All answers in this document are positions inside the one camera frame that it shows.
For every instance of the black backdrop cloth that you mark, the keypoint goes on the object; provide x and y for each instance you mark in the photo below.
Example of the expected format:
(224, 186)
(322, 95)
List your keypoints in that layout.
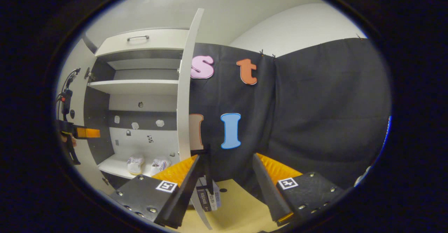
(315, 103)

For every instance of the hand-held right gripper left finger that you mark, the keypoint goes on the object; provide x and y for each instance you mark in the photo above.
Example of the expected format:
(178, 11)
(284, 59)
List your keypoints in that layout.
(183, 191)

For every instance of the white shoe cabinet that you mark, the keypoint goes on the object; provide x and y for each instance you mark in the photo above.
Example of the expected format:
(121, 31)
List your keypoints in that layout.
(147, 103)

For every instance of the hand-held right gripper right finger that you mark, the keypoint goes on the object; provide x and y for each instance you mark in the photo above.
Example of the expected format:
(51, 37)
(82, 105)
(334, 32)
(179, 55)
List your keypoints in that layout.
(267, 189)

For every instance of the metal door hinge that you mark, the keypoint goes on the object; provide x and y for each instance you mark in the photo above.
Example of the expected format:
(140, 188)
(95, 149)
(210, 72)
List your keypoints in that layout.
(88, 74)

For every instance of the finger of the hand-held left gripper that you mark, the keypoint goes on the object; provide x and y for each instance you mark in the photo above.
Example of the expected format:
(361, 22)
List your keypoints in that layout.
(87, 133)

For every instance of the white shoe cabinet door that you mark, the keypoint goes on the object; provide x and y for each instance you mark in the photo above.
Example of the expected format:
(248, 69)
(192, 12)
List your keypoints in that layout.
(183, 86)
(89, 178)

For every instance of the dark labelled box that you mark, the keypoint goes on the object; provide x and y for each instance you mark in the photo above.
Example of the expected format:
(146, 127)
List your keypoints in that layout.
(210, 199)

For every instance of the white shoe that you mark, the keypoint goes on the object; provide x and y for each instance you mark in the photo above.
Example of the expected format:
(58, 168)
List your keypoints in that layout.
(134, 164)
(159, 164)

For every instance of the white cabinet drawer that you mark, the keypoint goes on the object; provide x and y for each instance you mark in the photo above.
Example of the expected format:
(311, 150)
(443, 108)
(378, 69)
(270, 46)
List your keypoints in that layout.
(161, 42)

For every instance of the white cabinet shelf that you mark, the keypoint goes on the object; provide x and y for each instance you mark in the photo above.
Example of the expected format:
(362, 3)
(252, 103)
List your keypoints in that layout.
(140, 86)

